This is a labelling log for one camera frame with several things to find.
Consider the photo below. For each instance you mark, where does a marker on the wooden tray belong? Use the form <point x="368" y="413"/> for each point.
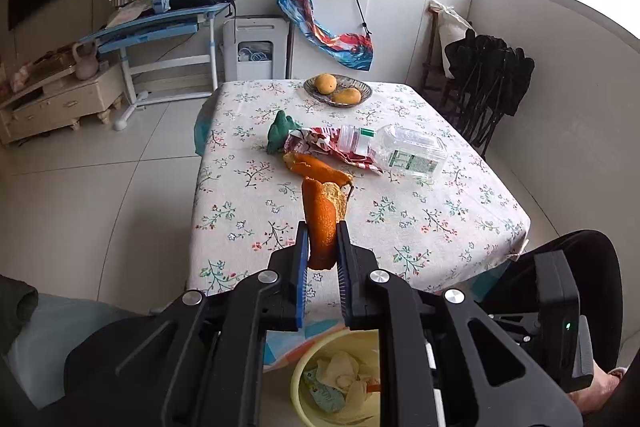
<point x="52" y="63"/>

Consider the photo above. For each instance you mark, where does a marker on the folded black chairs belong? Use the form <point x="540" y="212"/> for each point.
<point x="490" y="72"/>

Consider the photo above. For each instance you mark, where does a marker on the green wrapper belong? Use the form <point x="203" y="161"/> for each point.
<point x="277" y="132"/>

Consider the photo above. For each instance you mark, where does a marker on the blue study desk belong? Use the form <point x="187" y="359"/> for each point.
<point x="150" y="28"/>

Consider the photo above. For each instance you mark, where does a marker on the yellow mango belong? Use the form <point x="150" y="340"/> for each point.
<point x="325" y="83"/>
<point x="346" y="96"/>

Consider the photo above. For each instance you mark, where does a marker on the light blue wrapper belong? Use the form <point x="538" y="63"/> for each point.
<point x="325" y="394"/>

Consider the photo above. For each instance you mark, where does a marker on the person's black pants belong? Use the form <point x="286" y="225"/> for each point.
<point x="575" y="257"/>

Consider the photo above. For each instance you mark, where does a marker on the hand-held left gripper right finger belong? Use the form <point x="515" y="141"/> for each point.
<point x="342" y="277"/>

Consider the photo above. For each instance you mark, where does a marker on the person's right hand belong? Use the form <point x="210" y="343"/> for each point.
<point x="600" y="389"/>

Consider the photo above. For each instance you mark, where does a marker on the pink kettlebell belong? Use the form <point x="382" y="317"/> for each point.
<point x="86" y="66"/>

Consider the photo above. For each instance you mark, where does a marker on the clear plastic bottle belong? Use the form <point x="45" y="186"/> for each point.
<point x="410" y="152"/>

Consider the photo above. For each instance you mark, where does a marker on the floral tablecloth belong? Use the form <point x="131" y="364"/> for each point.
<point x="400" y="217"/>

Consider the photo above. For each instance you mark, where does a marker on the yellow plastic bin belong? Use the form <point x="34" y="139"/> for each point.
<point x="300" y="377"/>

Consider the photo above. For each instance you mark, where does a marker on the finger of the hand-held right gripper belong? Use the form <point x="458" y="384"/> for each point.
<point x="520" y="327"/>

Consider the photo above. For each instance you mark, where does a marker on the white paper tissue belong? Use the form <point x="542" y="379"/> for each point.
<point x="345" y="369"/>

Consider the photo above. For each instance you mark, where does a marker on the white cloth bag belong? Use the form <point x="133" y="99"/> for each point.
<point x="452" y="27"/>

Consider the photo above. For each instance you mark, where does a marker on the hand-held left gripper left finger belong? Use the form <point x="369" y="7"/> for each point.
<point x="301" y="277"/>

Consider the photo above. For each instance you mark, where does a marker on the paper sheets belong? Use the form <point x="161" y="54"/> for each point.
<point x="127" y="13"/>

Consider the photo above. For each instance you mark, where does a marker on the red white plastic bag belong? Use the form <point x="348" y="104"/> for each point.
<point x="320" y="139"/>

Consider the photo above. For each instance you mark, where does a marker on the pink snack bag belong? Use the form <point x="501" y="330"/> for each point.
<point x="20" y="79"/>

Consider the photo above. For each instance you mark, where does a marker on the orange peel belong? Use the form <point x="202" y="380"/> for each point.
<point x="310" y="164"/>
<point x="374" y="388"/>
<point x="320" y="217"/>

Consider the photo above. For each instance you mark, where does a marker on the wooden chair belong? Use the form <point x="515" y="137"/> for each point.
<point x="430" y="57"/>

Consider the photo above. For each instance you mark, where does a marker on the light blue small box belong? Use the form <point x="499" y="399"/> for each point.
<point x="161" y="3"/>

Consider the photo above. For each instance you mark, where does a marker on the dark woven bowl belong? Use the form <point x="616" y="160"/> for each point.
<point x="362" y="89"/>

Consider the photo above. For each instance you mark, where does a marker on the white television cabinet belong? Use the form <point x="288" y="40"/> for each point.
<point x="60" y="102"/>

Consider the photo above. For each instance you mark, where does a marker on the light blue cloth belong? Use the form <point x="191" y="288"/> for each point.
<point x="50" y="342"/>

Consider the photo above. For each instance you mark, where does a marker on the white air purifier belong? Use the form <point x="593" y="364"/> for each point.
<point x="255" y="32"/>

